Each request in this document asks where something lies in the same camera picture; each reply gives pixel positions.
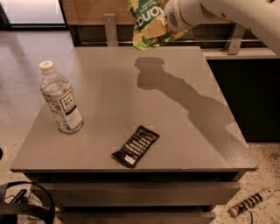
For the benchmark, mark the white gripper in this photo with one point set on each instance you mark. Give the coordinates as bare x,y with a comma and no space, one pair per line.
177,16

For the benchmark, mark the green rice chip bag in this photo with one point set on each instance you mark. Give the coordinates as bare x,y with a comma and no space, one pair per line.
151,29

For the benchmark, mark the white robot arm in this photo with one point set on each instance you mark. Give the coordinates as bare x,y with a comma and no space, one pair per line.
261,17

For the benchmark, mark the black rxbar chocolate bar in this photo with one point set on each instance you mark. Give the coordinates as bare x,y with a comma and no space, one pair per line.
135,147

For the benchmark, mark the clear plastic tea bottle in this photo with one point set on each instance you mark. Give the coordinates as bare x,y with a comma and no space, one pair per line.
59,96

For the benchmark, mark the grey table with drawers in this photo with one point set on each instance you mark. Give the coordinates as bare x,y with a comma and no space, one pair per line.
194,166

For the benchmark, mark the left metal bracket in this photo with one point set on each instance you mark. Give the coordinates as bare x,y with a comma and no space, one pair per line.
110,29

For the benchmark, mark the metal bracket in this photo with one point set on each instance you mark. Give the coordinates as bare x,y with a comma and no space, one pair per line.
234,42
110,29

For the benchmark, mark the right metal bracket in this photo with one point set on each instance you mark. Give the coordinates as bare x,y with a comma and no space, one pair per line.
234,42

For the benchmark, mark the black wire basket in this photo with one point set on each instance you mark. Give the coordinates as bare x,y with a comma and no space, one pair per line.
39,206

